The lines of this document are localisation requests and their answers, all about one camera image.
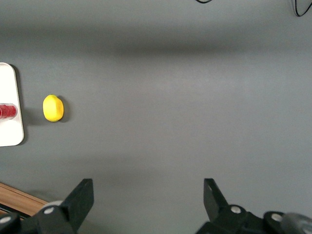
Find yellow lemon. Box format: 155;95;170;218
42;94;64;123

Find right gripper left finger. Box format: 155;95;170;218
34;178;95;234

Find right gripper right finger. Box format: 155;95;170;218
197;178;259;234

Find small red-capped bottle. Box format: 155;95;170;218
0;103;18;120

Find black looped cable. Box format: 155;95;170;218
291;0;312;18

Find beige rectangular tray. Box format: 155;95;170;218
0;62;25;147

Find wooden drawer cabinet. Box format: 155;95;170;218
0;182;48;220

